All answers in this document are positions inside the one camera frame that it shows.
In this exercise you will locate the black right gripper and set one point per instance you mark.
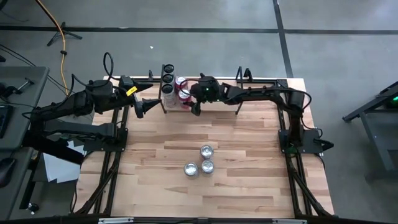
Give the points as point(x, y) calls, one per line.
point(208, 91)

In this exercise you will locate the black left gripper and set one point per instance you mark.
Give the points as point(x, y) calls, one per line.
point(129, 84)

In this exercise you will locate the red cola can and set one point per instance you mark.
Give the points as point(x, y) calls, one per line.
point(184, 94)
point(180, 82)

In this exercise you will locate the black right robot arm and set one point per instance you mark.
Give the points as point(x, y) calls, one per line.
point(258, 93)

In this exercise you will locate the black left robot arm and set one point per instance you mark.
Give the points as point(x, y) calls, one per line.
point(77, 102)

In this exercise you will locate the wooden shelf with black legs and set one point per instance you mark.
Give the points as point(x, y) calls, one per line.
point(224, 107)

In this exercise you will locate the yellow tape label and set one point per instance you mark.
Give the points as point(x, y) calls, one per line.
point(131, 91)

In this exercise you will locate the black table clamp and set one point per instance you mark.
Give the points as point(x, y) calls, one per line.
point(150, 75)
point(248, 74)

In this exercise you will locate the silver Diet Coke can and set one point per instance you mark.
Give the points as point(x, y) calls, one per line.
point(191, 169)
point(207, 166)

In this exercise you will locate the white paper sheet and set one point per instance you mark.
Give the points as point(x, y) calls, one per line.
point(74, 145)
point(60, 169)

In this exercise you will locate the black tripod stand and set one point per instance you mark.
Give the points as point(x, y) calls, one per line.
point(63, 31)

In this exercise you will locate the black flat bar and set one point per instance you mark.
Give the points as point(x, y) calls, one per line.
point(53, 147)

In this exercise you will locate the grey side desk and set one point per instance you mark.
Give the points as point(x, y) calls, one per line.
point(37, 81)

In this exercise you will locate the dark grey desk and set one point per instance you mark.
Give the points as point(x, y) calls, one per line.
point(25, 161)

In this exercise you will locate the black keyboard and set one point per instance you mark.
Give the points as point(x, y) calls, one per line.
point(3, 119)

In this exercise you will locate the black computer mouse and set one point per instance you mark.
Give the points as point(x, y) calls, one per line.
point(6, 171)

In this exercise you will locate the black round knob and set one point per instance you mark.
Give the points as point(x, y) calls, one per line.
point(32, 208)

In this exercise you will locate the dark grey equipment cart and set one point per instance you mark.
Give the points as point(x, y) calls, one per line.
point(377, 130)

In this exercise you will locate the black aluminium table frame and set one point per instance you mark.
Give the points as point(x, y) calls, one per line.
point(264, 81)

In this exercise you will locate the silver metal bracket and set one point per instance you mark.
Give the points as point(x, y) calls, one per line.
point(289, 221)
point(115, 220)

